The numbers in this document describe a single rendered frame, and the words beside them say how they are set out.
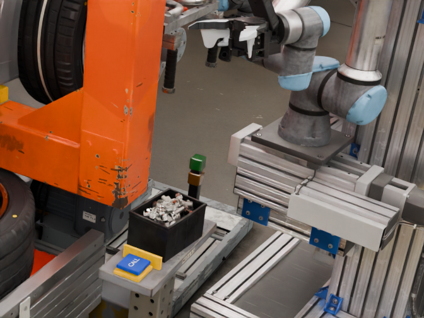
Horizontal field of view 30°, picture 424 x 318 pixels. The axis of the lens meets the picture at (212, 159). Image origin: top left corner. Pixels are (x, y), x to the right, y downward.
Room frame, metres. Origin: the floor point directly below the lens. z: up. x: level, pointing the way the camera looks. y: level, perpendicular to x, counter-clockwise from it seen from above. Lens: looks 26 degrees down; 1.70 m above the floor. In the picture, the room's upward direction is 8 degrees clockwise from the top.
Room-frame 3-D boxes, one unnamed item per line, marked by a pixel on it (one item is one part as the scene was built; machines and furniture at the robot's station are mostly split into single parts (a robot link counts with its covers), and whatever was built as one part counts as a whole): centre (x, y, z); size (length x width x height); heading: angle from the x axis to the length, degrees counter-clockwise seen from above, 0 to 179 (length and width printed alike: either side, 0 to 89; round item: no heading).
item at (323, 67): (2.07, -0.26, 0.98); 0.13 x 0.12 x 0.14; 47
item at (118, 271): (1.83, 0.17, 0.46); 0.08 x 0.08 x 0.01; 69
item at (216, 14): (2.78, 0.08, 0.93); 0.09 x 0.05 x 0.05; 69
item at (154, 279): (1.98, 0.11, 0.44); 0.43 x 0.17 x 0.03; 159
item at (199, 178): (2.17, 0.04, 0.59); 0.04 x 0.04 x 0.04; 69
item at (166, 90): (2.45, 0.17, 0.83); 0.04 x 0.04 x 0.16
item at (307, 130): (2.07, -0.25, 0.87); 0.15 x 0.15 x 0.10
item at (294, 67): (1.80, -0.16, 1.12); 0.11 x 0.08 x 0.11; 47
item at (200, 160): (2.17, 0.04, 0.64); 0.04 x 0.04 x 0.04; 69
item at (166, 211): (2.00, 0.11, 0.51); 0.20 x 0.14 x 0.13; 151
